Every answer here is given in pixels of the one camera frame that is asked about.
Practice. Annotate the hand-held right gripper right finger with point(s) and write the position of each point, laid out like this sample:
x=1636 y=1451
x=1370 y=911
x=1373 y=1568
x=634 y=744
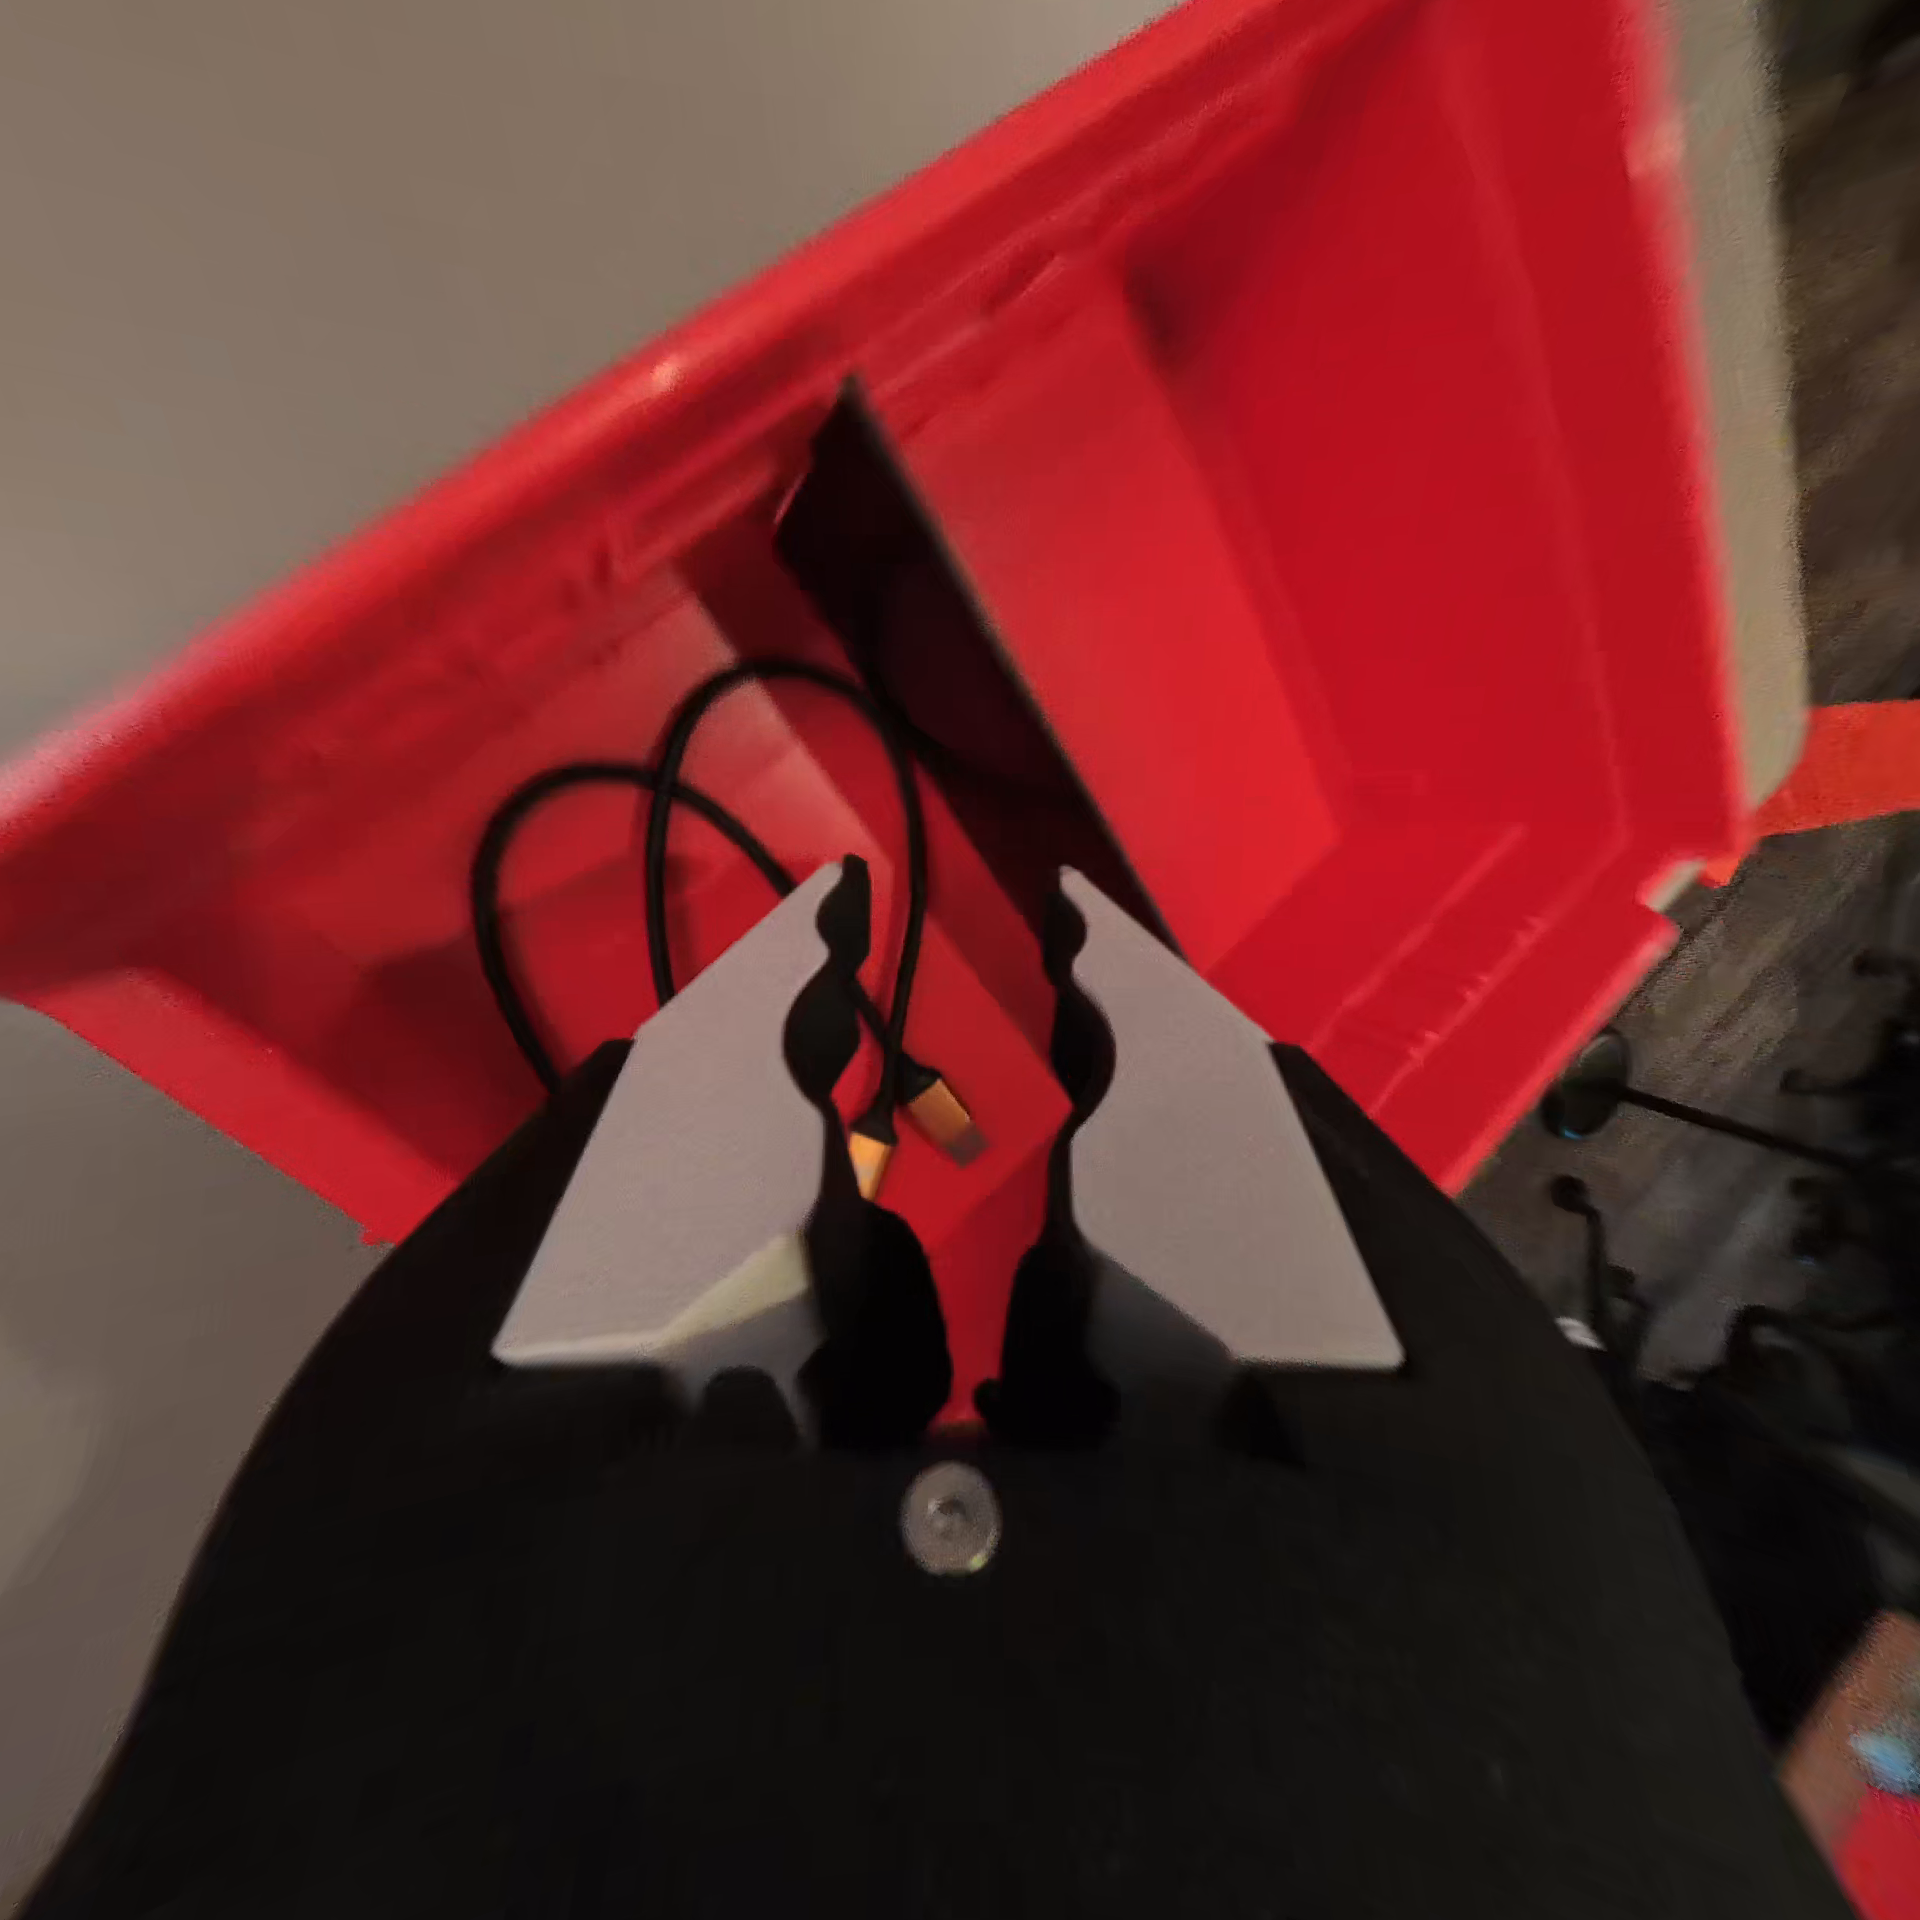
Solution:
x=1215 y=1201

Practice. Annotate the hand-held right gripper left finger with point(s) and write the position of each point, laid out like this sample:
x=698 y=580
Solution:
x=662 y=1201

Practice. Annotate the red storage bin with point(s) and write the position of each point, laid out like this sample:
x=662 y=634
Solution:
x=1424 y=523

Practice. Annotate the grey desk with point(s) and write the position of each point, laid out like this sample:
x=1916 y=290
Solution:
x=378 y=226

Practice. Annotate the black bin divider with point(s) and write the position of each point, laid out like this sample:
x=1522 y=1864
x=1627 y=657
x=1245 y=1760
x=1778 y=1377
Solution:
x=931 y=646

